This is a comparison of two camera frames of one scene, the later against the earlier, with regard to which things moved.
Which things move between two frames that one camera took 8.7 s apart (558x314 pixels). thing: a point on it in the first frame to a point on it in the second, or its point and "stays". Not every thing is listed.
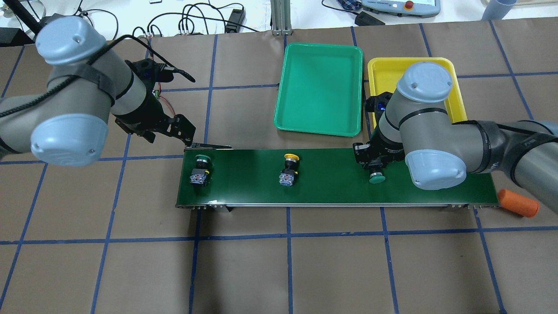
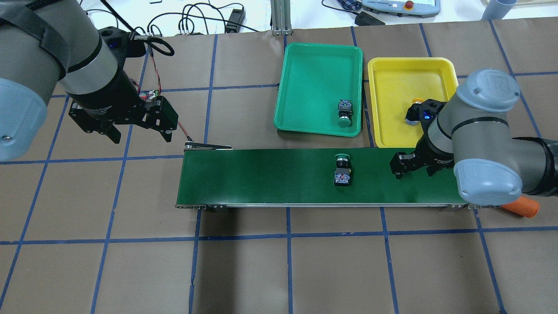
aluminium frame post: [280, 15] stays
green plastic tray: [319, 89] stays
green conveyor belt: [313, 179] stays
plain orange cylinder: [519, 204] stays
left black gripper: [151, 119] to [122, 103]
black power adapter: [236, 20] stays
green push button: [376, 176] to [345, 112]
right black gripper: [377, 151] to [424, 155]
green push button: [199, 174] to [342, 172]
